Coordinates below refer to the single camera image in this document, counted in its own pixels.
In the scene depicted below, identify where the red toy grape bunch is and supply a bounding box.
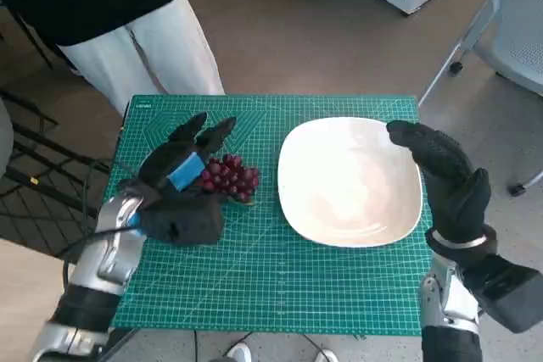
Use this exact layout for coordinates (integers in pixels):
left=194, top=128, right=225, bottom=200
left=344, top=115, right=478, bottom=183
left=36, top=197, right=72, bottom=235
left=199, top=153, right=260, bottom=206

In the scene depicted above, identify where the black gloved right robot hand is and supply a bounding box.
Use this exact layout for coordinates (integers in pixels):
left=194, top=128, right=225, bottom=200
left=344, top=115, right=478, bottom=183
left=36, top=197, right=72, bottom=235
left=385, top=120, right=491, bottom=248

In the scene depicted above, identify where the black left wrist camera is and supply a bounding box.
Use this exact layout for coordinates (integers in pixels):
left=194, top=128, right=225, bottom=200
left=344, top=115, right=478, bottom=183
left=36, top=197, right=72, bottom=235
left=137, top=192, right=225, bottom=247

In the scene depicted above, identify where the black wire rack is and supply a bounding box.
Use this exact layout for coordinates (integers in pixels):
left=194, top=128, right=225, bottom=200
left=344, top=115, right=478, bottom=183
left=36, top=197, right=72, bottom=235
left=0, top=86, right=111, bottom=253

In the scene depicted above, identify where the blue-grey mesh chair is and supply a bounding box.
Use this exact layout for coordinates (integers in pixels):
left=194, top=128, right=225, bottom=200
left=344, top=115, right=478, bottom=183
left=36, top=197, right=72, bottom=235
left=417, top=0, right=543, bottom=198

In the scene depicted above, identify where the white square plate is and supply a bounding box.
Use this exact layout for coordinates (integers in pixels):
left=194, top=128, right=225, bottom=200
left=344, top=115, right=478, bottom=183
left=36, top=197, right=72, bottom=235
left=277, top=117, right=423, bottom=248

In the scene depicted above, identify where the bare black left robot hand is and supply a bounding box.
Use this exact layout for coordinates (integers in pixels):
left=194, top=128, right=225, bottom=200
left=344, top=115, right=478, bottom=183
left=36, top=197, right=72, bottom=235
left=138, top=111, right=238, bottom=204

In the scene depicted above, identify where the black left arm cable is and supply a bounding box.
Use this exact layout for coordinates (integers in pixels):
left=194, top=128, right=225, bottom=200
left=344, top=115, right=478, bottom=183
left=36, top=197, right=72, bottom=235
left=62, top=157, right=145, bottom=291

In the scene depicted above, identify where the green cutting mat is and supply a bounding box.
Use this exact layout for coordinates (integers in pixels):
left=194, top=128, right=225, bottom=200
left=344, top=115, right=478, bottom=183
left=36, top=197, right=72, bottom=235
left=108, top=93, right=434, bottom=337

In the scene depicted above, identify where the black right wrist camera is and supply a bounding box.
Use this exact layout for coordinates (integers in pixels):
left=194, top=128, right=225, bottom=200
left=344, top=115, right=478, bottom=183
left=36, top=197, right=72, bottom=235
left=460, top=253, right=543, bottom=334

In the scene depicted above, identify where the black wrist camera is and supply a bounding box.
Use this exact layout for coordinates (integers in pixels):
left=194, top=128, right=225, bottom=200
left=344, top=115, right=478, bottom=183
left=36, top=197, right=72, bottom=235
left=460, top=253, right=543, bottom=334
left=137, top=192, right=225, bottom=247

